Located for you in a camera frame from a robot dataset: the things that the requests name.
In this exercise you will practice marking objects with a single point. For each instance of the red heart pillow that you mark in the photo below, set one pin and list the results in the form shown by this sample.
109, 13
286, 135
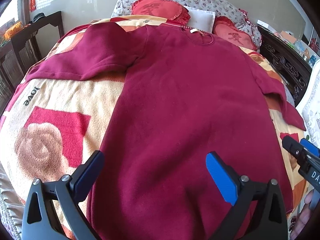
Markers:
225, 28
168, 9

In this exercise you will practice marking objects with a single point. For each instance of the person's right hand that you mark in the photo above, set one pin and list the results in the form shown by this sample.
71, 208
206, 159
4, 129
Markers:
303, 216

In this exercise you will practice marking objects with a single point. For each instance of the orange red love blanket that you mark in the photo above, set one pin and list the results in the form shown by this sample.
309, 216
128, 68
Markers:
52, 126

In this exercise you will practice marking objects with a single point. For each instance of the orange basket on table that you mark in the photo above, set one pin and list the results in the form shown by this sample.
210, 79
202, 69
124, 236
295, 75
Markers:
13, 30

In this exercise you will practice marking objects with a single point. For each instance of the right red heart pillow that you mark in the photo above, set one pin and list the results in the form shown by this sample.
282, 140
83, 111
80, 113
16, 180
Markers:
225, 28

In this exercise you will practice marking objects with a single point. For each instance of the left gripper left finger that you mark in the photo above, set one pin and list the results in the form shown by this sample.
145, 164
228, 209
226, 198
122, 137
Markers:
40, 220

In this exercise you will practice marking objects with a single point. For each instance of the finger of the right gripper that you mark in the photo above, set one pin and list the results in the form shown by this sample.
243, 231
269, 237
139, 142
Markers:
310, 147
293, 147

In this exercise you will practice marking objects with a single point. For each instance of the dark carved wooden cabinet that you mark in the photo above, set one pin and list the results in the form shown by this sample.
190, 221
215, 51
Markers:
287, 63

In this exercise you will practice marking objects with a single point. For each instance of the left red heart pillow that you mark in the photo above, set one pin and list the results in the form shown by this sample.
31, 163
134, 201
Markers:
168, 9

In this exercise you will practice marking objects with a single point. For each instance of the dark red sweater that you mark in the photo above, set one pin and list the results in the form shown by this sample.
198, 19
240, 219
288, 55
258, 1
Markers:
185, 94

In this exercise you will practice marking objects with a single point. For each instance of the white square pillow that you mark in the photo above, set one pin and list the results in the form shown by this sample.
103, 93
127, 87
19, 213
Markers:
201, 19

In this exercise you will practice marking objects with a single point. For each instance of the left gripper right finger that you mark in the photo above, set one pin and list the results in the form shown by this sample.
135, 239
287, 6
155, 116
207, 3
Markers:
269, 216

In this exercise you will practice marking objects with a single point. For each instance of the floral bedding headboard roll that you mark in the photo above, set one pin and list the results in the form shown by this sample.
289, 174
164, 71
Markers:
221, 7

